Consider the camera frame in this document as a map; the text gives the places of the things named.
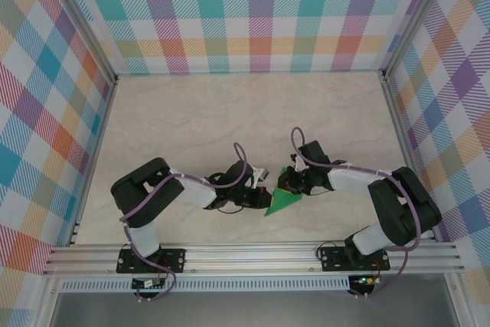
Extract green paper sheet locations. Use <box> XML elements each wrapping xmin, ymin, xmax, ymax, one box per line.
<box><xmin>263</xmin><ymin>165</ymin><xmax>304</xmax><ymax>216</ymax></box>

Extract grey metal base panel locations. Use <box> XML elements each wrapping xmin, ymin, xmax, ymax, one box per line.
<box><xmin>49</xmin><ymin>290</ymin><xmax>460</xmax><ymax>327</ymax></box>

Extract small black circuit board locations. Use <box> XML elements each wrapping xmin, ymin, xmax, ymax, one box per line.
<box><xmin>132</xmin><ymin>279</ymin><xmax>165</xmax><ymax>289</ymax></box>

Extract thin dark right gripper wire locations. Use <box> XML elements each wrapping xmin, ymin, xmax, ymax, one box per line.
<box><xmin>305</xmin><ymin>185</ymin><xmax>332</xmax><ymax>198</ymax></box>

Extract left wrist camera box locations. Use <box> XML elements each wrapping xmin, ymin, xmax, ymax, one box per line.
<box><xmin>252</xmin><ymin>165</ymin><xmax>271</xmax><ymax>183</ymax></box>

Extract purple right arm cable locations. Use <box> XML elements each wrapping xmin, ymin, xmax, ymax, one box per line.
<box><xmin>290</xmin><ymin>126</ymin><xmax>422</xmax><ymax>299</ymax></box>

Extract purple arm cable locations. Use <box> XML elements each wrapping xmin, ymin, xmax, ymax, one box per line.
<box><xmin>290</xmin><ymin>126</ymin><xmax>422</xmax><ymax>299</ymax></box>
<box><xmin>119</xmin><ymin>142</ymin><xmax>248</xmax><ymax>302</ymax></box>

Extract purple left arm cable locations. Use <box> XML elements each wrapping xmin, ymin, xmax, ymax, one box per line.
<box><xmin>119</xmin><ymin>142</ymin><xmax>248</xmax><ymax>302</ymax></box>

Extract aluminium mounting rail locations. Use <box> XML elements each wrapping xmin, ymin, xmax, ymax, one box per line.
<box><xmin>41</xmin><ymin>240</ymin><xmax>466</xmax><ymax>276</ymax></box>

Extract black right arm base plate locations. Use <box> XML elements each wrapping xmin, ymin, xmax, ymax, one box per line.
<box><xmin>318</xmin><ymin>246</ymin><xmax>390</xmax><ymax>273</ymax></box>

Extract perforated metal cable tray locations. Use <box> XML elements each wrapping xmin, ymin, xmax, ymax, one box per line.
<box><xmin>60</xmin><ymin>275</ymin><xmax>351</xmax><ymax>293</ymax></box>

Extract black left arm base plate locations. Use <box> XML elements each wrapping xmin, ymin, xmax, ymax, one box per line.
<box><xmin>116</xmin><ymin>248</ymin><xmax>188</xmax><ymax>274</ymax></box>

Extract aluminium side rail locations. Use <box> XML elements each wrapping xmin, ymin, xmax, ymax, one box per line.
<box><xmin>381</xmin><ymin>74</ymin><xmax>437</xmax><ymax>242</ymax></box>
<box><xmin>67</xmin><ymin>77</ymin><xmax>118</xmax><ymax>246</ymax></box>

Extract aluminium frame post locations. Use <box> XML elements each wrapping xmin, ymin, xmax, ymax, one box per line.
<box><xmin>47</xmin><ymin>0</ymin><xmax>118</xmax><ymax>85</ymax></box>
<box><xmin>381</xmin><ymin>0</ymin><xmax>459</xmax><ymax>81</ymax></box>

